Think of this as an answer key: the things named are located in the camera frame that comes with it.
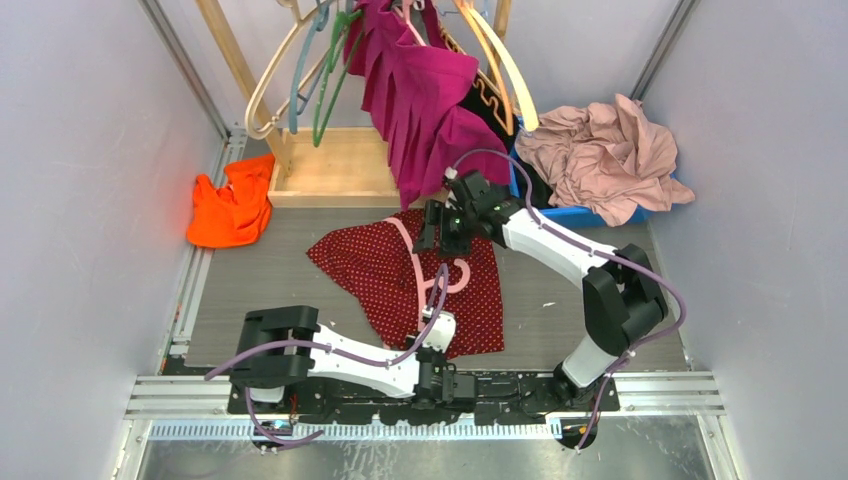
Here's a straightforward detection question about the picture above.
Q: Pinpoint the light wooden hanger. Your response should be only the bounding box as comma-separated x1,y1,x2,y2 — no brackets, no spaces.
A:
453,0,539,133

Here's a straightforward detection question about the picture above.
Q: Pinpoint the blue plastic bin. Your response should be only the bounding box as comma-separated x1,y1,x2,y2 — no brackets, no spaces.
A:
506,116,654,231

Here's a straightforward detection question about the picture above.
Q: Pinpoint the magenta skirt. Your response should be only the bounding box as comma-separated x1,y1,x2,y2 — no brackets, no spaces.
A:
344,1,511,209

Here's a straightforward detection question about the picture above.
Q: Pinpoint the teal blue hanger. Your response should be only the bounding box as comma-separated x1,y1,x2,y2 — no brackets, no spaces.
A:
287,1,357,135

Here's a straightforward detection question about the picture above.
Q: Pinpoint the orange garment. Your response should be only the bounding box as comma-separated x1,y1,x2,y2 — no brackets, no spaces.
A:
186,154,276,249

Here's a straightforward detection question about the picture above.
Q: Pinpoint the aluminium rail frame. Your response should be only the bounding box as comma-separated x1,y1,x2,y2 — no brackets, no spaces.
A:
124,372,726,442

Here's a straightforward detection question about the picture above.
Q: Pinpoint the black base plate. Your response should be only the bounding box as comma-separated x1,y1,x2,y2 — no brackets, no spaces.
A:
251,365,620,426

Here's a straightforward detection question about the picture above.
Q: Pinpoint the black garment in bin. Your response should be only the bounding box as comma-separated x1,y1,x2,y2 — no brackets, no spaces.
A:
514,158,553,210

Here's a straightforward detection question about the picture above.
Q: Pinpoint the cream hanger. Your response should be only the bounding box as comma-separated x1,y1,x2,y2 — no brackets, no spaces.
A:
244,0,328,140

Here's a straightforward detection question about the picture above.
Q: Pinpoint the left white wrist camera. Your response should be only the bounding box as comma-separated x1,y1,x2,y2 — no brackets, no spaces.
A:
419,307,457,353

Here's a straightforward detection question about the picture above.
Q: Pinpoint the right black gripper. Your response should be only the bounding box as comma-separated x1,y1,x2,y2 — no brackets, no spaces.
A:
412,200,477,259

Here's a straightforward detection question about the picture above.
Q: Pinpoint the pink plastic hanger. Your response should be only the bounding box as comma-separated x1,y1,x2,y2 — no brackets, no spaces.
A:
384,217,471,331

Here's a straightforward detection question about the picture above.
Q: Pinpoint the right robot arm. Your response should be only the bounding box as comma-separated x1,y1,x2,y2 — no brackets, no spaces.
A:
412,171,668,411

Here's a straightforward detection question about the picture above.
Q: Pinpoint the black skirt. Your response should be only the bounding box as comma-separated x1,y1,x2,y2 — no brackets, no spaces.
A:
427,24,518,161

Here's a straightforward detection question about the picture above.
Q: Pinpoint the green hanger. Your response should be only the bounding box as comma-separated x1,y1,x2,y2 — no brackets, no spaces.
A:
311,6,366,148

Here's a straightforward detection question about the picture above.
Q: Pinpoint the red dotted garment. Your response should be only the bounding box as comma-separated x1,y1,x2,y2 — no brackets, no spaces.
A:
306,210,505,358

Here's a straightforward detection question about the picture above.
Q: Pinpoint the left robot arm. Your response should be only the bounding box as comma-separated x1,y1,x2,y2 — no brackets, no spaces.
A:
224,305,478,413

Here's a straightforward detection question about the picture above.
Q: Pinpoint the pink garment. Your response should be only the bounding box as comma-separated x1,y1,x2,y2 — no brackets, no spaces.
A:
515,94,695,227

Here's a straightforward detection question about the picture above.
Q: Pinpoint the wooden hanger rack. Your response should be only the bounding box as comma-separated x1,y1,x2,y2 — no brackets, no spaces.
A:
193,0,515,210

